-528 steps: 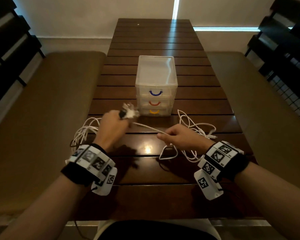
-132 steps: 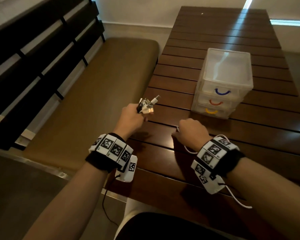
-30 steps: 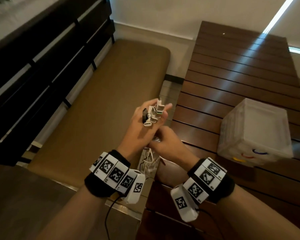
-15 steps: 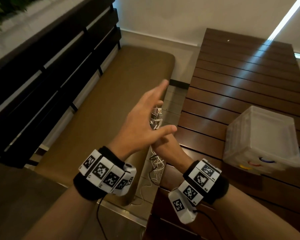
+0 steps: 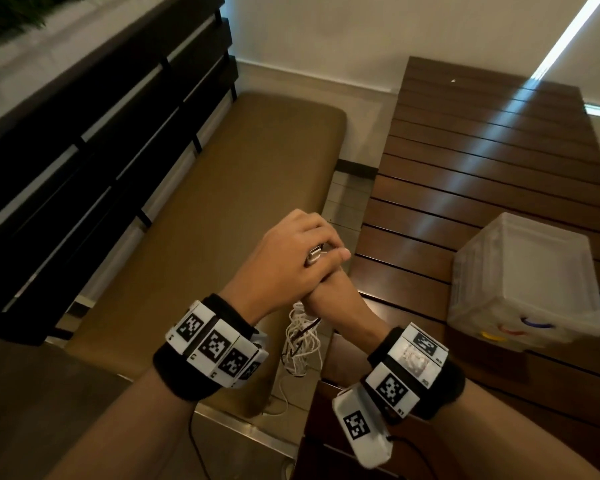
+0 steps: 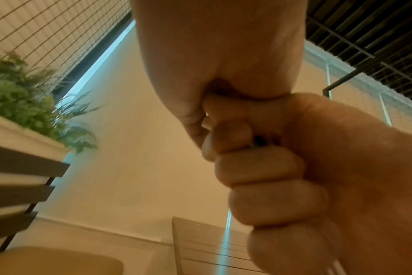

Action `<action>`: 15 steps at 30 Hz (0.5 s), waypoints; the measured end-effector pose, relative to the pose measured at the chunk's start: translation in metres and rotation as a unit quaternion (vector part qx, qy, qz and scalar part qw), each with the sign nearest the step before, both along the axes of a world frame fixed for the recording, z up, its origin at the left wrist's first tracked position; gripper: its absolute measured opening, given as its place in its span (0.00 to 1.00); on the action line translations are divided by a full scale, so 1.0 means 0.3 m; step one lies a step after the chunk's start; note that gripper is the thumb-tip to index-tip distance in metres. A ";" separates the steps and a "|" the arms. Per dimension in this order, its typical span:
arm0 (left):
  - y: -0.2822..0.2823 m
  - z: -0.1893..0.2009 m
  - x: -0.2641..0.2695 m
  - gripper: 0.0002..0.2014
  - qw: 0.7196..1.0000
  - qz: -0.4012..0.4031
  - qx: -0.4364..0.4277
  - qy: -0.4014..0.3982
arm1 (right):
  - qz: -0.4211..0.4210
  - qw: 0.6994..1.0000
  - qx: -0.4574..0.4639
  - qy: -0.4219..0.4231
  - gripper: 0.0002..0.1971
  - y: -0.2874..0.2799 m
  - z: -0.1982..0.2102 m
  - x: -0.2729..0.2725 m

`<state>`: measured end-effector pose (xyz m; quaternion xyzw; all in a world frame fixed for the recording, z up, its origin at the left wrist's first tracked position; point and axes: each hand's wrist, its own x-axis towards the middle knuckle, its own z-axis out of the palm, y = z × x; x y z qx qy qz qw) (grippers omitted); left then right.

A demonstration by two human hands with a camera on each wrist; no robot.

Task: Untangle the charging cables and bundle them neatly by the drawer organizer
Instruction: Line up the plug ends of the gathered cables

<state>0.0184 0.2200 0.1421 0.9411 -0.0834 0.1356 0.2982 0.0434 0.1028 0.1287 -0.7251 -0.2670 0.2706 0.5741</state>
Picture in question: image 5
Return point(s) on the person's right hand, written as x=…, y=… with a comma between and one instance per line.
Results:
x=345, y=309

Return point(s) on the person's left hand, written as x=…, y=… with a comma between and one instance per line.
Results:
x=280, y=264

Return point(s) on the clear plastic three-drawer organiser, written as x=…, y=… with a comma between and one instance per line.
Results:
x=525, y=264

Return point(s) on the person's right forearm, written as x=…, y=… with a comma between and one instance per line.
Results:
x=505, y=439

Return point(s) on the person's left forearm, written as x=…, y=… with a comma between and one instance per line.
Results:
x=125, y=434

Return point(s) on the black and white slatted planter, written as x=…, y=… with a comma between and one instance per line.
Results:
x=55, y=59

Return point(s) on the brown bench cushion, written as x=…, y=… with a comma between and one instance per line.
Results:
x=230, y=194

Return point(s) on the black marker wristband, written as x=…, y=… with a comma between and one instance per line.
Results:
x=210, y=344
x=410, y=369

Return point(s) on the brown slatted wooden table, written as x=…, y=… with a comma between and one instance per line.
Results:
x=480, y=144

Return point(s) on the green plants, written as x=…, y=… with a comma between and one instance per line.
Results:
x=10, y=14

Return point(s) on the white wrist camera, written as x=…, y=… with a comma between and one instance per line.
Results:
x=360, y=429

